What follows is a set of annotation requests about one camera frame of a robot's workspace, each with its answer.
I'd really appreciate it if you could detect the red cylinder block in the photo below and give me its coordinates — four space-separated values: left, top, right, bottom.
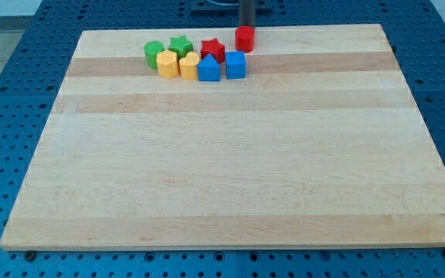
235 25 255 53

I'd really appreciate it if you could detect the blue triangle block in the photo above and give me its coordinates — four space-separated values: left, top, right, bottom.
197 54 221 82

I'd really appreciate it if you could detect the blue cube block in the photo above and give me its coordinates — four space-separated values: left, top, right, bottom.
226 51 246 80

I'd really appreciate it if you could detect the yellow heart block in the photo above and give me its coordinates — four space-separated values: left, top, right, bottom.
178 52 200 80

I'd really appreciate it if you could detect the red star block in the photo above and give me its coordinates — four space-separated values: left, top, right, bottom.
200 38 226 63

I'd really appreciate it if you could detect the yellow hexagon block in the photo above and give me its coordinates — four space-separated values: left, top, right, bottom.
156 50 179 79

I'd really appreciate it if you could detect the wooden board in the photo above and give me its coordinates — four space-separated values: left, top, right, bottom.
0 24 445 251

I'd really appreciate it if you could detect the green star block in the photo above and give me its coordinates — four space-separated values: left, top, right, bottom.
168 35 193 59

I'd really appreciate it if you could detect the green cylinder block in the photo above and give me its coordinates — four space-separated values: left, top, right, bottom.
144 40 165 70

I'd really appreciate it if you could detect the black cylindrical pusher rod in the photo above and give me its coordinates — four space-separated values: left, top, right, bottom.
238 0 256 27

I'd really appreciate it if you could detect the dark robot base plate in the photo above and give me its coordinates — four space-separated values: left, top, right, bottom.
187 0 273 14

